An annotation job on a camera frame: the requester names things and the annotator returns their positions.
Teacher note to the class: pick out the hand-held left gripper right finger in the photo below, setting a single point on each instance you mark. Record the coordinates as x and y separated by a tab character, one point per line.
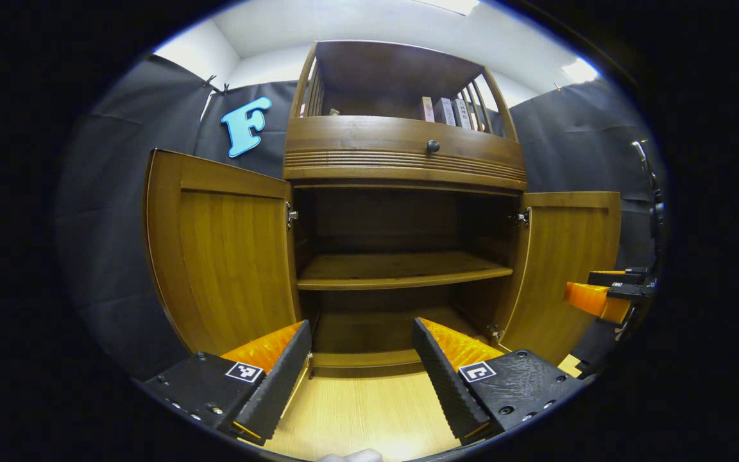
450	385

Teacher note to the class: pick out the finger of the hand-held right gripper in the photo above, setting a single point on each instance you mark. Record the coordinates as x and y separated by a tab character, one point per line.
616	278
594	300

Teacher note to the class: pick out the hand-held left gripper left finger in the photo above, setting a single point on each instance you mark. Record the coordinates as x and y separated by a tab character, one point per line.
280	385

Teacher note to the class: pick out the wooden shoe cabinet door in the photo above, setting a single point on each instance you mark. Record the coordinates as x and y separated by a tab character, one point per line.
228	256
562	256

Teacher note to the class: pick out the wooden double-door shoe cabinet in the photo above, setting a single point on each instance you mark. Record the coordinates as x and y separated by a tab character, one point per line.
395	218

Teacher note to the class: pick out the metal door hinge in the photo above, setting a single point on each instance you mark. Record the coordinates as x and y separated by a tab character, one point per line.
291	215
522	217

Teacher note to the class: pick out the wooden cabinet drawer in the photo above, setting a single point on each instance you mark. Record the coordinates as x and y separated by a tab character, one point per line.
356	138

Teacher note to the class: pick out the wooden inner shelf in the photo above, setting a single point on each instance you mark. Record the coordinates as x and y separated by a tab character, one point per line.
401	269

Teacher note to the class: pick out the black round drawer knob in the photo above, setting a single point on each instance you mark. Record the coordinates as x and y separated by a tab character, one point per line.
432	146

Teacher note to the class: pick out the white book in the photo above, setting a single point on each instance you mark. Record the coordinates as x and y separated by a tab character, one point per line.
464	114

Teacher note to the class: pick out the black backdrop cloth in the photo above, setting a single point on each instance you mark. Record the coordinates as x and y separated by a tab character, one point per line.
119	224

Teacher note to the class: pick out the pale lilac book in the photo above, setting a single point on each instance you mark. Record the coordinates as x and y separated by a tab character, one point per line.
444	112

